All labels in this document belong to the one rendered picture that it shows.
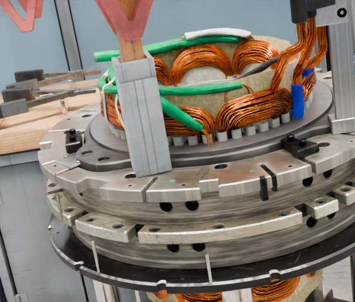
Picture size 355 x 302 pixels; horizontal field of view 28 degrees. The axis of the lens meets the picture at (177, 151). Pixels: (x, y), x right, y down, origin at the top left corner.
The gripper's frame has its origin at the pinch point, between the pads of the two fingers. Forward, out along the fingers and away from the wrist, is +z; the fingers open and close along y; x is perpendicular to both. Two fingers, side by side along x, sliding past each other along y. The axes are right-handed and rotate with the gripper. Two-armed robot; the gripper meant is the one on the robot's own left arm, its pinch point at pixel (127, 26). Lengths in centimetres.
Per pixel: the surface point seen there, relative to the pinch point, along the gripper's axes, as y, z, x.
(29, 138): -26.9, 18.1, -5.7
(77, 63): -223, 75, 40
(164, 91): -1.3, 6.1, 2.6
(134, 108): 1.7, 5.7, -0.8
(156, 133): 2.1, 7.9, 0.5
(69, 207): -4.0, 15.3, -6.0
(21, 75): -44.0, 16.3, -3.1
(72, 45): -224, 68, 39
